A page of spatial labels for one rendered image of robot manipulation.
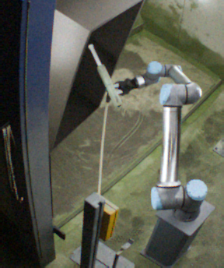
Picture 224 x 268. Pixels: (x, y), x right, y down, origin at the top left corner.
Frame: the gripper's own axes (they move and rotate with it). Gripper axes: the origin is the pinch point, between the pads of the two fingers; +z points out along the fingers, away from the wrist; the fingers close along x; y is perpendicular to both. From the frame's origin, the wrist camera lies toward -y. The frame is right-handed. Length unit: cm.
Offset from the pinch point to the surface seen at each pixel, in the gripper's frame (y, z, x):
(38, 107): -110, 65, -29
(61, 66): -46, 33, 11
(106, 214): -118, 59, -83
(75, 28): -77, 25, 18
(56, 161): 80, 40, -13
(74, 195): 66, 41, -47
